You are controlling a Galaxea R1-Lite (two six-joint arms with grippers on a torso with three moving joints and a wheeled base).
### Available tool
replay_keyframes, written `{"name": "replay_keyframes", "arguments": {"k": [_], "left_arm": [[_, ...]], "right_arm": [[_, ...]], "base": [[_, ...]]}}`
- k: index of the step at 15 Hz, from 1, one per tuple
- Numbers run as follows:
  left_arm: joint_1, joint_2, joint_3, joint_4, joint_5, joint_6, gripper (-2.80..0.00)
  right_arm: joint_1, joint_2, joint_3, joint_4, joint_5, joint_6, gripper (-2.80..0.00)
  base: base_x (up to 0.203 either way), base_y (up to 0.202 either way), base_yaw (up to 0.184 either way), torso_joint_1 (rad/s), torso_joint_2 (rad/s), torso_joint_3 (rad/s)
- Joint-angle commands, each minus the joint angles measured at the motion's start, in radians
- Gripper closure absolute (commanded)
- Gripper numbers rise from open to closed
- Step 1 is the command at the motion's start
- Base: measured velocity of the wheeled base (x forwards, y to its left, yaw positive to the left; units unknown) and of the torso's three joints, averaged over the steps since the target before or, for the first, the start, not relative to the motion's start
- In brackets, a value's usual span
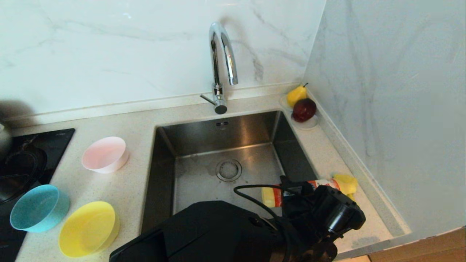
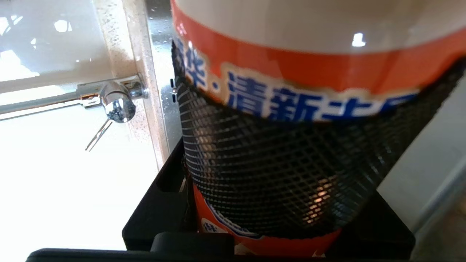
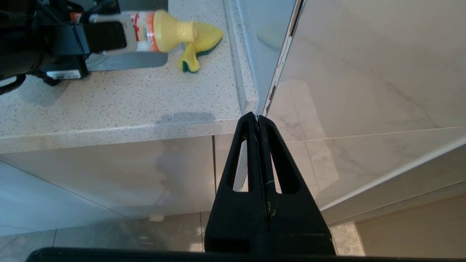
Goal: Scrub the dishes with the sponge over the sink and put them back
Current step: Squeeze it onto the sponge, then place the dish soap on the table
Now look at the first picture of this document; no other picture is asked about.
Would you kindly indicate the black glass cooktop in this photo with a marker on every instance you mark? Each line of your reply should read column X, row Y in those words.
column 58, row 142

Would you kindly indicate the left wrist camera unit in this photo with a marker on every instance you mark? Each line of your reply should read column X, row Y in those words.
column 340, row 216

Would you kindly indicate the pink plastic bowl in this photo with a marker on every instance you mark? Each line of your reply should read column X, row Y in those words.
column 105, row 154

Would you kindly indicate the yellow pear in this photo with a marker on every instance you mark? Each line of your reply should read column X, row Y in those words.
column 295, row 95

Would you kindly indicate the dark red apple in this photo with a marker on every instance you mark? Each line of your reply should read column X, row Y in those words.
column 304, row 110

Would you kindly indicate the chrome gooseneck faucet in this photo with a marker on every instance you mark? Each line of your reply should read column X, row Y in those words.
column 217, row 72

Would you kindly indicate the yellow plastic bowl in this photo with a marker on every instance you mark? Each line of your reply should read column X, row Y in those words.
column 86, row 229

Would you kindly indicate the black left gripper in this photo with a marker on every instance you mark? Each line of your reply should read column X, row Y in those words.
column 302, row 223

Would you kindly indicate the orange dish soap bottle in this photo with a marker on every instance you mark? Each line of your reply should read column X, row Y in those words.
column 271, row 196

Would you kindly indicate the round metal sink drain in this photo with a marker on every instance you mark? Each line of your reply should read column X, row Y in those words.
column 228, row 170

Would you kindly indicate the metal kettle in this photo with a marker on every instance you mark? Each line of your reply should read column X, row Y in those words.
column 4, row 142

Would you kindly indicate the stainless steel sink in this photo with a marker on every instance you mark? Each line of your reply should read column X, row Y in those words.
column 196, row 171

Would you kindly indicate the small white saucer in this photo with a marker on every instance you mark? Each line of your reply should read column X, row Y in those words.
column 311, row 125

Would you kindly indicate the blue plastic bowl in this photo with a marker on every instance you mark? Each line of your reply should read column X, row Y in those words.
column 36, row 207

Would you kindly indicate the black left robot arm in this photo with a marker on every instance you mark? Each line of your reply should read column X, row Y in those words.
column 211, row 233

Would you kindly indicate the black round pan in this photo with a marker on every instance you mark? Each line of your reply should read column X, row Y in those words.
column 22, row 171

